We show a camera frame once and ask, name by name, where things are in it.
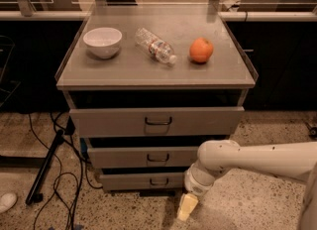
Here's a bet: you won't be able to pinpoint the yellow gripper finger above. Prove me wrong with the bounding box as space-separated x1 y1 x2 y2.
177 193 198 221

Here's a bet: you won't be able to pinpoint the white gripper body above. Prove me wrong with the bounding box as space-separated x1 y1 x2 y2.
184 161 222 196

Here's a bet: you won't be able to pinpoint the grey drawer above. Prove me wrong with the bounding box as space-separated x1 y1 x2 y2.
84 135 230 170
62 89 249 139
99 167 187 191

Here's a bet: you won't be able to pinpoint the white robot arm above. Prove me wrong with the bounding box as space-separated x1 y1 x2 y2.
177 140 317 230

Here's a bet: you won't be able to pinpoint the grey drawer cabinet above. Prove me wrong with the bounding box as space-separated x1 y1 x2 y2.
54 3 260 198

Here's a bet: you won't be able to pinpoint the black caster wheel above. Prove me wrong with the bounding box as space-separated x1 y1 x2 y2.
305 122 317 139

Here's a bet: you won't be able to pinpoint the orange fruit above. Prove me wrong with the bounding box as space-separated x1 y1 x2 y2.
189 38 214 63

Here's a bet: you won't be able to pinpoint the clear plastic water bottle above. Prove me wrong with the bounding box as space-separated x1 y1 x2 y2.
135 28 177 66

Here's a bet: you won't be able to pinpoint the black metal bar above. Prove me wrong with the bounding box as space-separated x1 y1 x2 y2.
25 130 63 205

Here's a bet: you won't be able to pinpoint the white ceramic bowl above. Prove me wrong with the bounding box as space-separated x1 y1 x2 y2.
83 27 123 58

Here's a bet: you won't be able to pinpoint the white shoe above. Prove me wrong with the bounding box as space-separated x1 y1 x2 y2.
0 192 17 213

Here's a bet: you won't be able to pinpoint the black floor cables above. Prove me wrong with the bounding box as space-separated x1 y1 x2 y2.
27 110 103 230

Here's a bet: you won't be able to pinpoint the white horizontal rail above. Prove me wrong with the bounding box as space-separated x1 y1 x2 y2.
0 11 317 22

